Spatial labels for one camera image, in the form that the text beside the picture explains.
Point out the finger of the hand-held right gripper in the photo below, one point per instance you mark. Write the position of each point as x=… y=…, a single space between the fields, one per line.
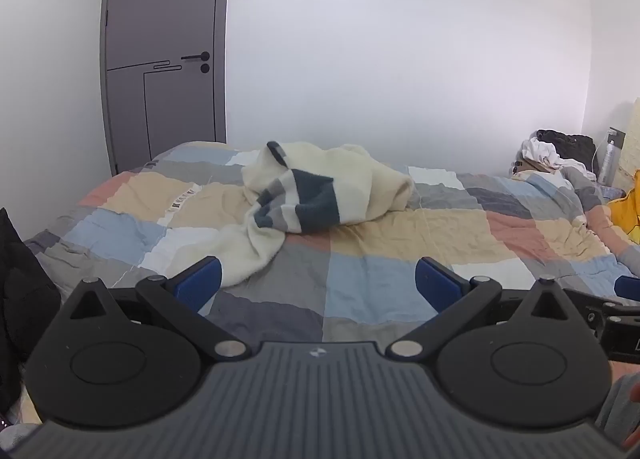
x=627 y=287

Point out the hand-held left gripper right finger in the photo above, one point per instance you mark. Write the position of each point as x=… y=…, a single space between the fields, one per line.
x=432 y=284

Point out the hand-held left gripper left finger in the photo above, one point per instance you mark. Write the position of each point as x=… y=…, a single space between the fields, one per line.
x=200 y=284

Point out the cream sweater with navy stripes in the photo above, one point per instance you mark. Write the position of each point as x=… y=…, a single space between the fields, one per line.
x=360 y=189

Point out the person's right hand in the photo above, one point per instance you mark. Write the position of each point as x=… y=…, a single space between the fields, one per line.
x=635 y=414

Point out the patchwork quilt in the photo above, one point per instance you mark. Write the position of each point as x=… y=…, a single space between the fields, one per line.
x=400 y=239

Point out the yellow cloth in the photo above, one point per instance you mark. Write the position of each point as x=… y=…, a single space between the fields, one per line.
x=627 y=214

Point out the silver spray bottle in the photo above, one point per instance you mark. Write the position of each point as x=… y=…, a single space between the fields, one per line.
x=606 y=164

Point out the cream padded headboard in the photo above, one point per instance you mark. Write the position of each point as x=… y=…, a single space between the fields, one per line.
x=632 y=139

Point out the black garment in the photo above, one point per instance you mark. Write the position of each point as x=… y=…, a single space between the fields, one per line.
x=570 y=141

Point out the white garment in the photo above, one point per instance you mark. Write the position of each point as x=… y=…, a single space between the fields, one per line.
x=542 y=151

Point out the black jacket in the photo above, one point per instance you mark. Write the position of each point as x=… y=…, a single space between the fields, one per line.
x=25 y=289

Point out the grey door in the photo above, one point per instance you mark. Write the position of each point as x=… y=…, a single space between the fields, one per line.
x=160 y=14

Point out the grey wall socket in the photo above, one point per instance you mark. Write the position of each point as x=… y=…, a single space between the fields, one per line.
x=617 y=136

